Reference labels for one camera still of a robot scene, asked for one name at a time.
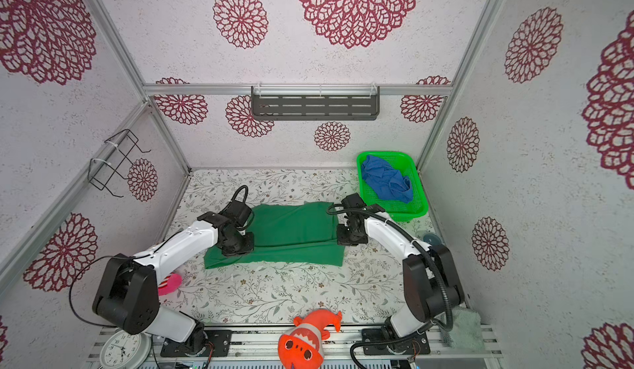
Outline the green tank top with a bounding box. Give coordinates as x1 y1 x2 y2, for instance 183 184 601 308
204 202 344 269

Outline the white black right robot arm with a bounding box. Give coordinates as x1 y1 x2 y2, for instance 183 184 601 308
326 205 464 339

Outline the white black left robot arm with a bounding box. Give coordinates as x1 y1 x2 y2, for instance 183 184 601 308
92 212 254 350

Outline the blue tank top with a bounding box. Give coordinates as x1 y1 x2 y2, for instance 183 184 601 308
362 155 414 204

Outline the bright green plastic basket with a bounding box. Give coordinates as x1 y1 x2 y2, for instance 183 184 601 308
357 151 429 222

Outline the pink striped plush toy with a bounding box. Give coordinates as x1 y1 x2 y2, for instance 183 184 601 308
158 273 183 296

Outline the teal green cup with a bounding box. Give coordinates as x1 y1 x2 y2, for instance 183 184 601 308
423 233 445 246

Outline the red fish plush toy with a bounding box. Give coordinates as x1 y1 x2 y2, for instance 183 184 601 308
277 309 343 369

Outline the light green folded cloth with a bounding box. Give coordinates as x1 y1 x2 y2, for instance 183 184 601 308
441 306 485 352

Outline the white alarm clock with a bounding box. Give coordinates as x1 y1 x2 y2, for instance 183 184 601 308
99 330 152 369

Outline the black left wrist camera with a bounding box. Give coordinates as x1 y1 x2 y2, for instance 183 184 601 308
221 201 254 230

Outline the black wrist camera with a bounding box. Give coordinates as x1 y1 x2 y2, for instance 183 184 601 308
341 193 367 213
221 201 254 230

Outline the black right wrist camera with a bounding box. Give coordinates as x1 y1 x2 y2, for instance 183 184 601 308
341 193 367 213

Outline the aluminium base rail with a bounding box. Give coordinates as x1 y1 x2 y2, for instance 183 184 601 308
141 324 504 368

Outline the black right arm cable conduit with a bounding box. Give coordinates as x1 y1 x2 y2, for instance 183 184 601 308
325 202 455 369

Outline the black wire wall rack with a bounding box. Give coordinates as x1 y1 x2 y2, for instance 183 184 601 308
87 129 151 198

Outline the dark grey wall shelf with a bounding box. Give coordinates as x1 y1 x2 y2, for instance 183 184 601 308
250 86 381 121

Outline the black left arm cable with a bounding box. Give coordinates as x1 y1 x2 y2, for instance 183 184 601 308
68 185 256 369

